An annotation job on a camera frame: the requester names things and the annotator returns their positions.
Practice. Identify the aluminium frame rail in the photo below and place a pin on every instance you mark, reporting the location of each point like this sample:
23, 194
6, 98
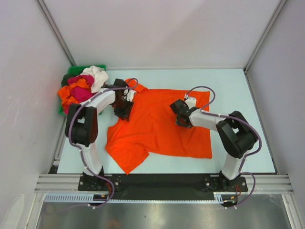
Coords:
261, 183

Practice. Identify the orange t-shirt in bin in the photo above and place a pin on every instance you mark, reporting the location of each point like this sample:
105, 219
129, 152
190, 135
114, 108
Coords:
65, 93

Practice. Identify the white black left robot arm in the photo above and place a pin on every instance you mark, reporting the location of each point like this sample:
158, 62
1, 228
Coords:
82, 121

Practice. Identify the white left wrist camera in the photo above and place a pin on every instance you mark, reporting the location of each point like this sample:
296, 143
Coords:
130, 95

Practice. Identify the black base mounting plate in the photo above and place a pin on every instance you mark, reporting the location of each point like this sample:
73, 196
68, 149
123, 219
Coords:
160, 184

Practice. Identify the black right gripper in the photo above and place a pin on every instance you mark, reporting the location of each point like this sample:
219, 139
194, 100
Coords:
177, 123

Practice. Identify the magenta t-shirt in bin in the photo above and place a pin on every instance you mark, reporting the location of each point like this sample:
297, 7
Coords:
81, 94

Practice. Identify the dark green t-shirt in bin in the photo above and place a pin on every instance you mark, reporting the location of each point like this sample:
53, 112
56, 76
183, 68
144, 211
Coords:
65, 79

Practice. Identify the white t-shirt in bin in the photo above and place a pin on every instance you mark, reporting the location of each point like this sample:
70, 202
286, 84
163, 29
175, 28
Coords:
99, 75

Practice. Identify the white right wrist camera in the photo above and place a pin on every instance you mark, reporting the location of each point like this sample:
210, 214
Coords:
190, 101

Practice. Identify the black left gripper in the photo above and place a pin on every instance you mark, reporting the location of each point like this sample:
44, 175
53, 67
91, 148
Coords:
125, 114

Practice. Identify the slotted grey cable duct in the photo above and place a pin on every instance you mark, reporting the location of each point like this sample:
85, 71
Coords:
209, 198

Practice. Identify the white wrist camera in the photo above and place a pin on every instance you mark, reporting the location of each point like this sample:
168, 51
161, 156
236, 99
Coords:
130, 95
190, 101

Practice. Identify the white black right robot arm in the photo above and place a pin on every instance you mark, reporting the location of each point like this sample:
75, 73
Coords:
237, 136

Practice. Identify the orange t-shirt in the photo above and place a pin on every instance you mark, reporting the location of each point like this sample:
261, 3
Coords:
65, 93
152, 128

